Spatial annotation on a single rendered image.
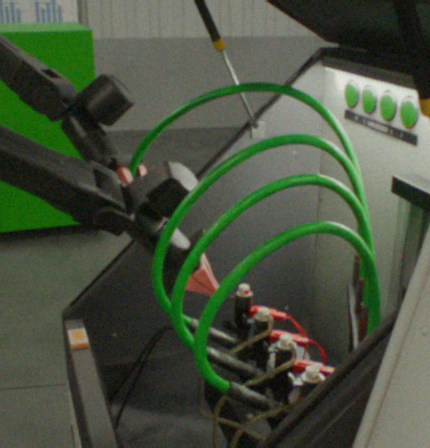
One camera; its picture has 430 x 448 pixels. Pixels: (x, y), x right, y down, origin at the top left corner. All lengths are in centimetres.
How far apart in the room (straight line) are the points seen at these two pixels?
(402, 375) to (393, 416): 4
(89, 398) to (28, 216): 325
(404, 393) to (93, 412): 54
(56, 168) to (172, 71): 652
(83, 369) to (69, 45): 310
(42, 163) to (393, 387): 48
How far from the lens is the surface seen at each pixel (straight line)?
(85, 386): 111
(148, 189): 90
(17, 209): 426
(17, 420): 268
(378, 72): 109
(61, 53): 407
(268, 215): 133
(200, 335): 72
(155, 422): 121
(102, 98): 106
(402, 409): 67
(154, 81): 734
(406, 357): 67
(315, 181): 79
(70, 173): 85
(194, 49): 734
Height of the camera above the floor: 157
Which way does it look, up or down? 21 degrees down
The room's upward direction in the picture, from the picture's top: straight up
